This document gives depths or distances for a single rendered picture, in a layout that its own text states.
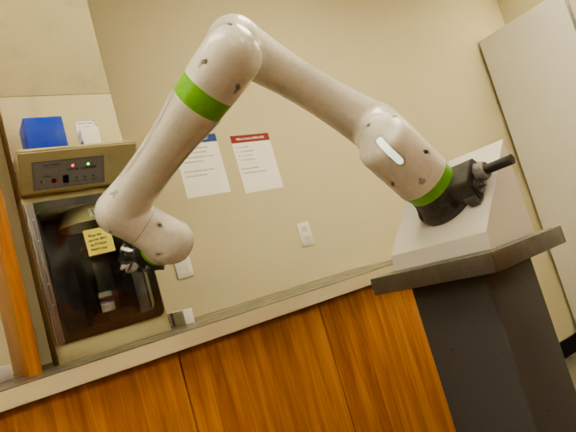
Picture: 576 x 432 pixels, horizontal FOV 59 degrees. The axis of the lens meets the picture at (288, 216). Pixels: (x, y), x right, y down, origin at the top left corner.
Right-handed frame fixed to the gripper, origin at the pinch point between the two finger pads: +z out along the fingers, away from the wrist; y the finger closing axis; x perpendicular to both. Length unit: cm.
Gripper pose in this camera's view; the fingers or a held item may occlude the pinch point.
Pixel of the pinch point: (129, 265)
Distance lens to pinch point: 155.0
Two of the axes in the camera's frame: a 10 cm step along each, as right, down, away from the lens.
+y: -8.2, -4.1, -4.0
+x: -2.4, 8.8, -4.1
